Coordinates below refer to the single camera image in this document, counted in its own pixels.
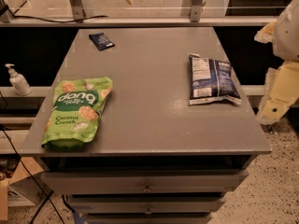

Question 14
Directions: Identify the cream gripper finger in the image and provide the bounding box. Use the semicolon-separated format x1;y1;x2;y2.
254;21;276;44

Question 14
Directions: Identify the blue chip bag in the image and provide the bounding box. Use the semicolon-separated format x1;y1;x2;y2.
189;54;241;105

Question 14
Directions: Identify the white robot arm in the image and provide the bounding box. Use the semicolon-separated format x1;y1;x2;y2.
254;0;299;125

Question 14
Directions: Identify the green rice chip bag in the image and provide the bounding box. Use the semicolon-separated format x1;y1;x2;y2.
42;77;113;150

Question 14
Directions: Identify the top grey drawer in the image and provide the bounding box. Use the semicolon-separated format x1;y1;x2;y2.
42;170;249;195

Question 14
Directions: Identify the grey drawer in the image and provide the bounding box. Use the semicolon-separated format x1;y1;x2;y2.
86;214;211;224
69;195;224;215
42;170;249;195

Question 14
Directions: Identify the grey drawer cabinet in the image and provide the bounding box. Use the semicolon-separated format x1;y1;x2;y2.
19;27;273;224

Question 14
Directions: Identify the small dark blue packet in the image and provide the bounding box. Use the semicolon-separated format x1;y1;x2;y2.
89;33;115;51

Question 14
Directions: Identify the bottom grey drawer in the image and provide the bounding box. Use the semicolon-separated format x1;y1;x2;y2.
86;214;211;224

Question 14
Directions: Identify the middle grey drawer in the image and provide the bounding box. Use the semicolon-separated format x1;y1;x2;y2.
69;195;224;215

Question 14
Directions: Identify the white pump bottle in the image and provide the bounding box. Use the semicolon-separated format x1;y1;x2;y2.
6;63;32;96

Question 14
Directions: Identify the cardboard box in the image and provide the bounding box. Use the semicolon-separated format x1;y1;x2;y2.
0;155;50;221

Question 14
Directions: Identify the grey metal frame post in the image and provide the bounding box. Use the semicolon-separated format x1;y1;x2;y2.
190;0;204;22

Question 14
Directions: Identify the black cable on shelf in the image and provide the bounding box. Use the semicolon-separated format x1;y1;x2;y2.
8;14;108;24

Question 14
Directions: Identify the grey metal frame leg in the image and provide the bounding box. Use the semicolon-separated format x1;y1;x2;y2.
69;0;96;21

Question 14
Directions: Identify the black floor cable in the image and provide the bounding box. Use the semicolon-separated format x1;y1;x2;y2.
0;124;66;224

